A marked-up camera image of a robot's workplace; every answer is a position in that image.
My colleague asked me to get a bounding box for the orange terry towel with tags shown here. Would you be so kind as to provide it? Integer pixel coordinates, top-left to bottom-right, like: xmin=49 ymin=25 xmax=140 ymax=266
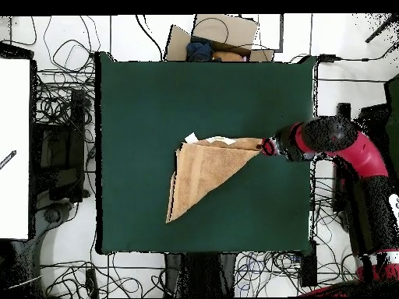
xmin=165 ymin=132 xmax=265 ymax=224

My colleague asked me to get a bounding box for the orange cloth in box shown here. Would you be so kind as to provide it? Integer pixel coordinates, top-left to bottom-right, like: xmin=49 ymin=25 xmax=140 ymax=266
xmin=212 ymin=50 xmax=244 ymax=62

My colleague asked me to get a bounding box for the black chair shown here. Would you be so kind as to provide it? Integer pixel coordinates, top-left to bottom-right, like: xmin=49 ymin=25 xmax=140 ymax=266
xmin=333 ymin=102 xmax=390 ymax=213

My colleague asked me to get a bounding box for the dark blue garment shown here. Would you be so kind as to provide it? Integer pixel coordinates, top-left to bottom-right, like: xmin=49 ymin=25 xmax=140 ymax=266
xmin=185 ymin=37 xmax=214 ymax=62

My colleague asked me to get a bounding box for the brown cardboard box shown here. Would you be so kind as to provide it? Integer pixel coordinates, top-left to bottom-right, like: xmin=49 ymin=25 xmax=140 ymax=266
xmin=164 ymin=13 xmax=275 ymax=62

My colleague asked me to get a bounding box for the black rectangular box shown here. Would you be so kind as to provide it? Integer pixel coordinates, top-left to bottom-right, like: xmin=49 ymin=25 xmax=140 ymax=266
xmin=299 ymin=239 xmax=318 ymax=287

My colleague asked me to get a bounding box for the dark green table cloth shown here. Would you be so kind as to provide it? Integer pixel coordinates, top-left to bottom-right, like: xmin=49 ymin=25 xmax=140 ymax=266
xmin=94 ymin=51 xmax=318 ymax=255

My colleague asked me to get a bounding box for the black power strip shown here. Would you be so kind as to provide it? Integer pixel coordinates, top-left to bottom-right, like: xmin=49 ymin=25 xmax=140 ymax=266
xmin=85 ymin=268 xmax=100 ymax=298

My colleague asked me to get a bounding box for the white board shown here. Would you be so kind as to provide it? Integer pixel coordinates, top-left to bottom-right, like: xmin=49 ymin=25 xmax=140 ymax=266
xmin=0 ymin=58 xmax=31 ymax=240

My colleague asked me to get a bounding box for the black cable bundle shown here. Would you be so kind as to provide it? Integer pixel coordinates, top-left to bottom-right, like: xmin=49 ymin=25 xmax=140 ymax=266
xmin=34 ymin=15 xmax=97 ymax=144
xmin=311 ymin=174 xmax=356 ymax=250
xmin=236 ymin=248 xmax=359 ymax=297
xmin=40 ymin=253 xmax=168 ymax=298

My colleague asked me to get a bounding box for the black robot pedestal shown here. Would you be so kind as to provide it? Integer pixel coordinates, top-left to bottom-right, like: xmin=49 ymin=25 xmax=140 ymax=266
xmin=164 ymin=252 xmax=238 ymax=298

